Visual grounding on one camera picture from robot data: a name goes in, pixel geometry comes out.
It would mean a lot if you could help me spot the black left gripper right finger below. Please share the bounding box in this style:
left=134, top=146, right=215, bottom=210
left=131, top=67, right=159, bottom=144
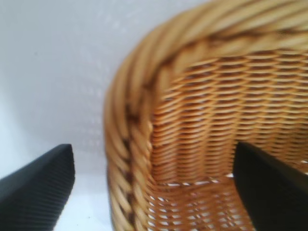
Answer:
left=232, top=141, right=308, bottom=231

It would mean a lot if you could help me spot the brown woven wicker basket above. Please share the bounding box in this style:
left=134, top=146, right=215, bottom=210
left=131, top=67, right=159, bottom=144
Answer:
left=103, top=0, right=308, bottom=231

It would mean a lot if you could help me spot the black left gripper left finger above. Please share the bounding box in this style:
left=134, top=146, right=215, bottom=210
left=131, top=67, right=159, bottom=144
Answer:
left=0, top=143, right=76, bottom=231

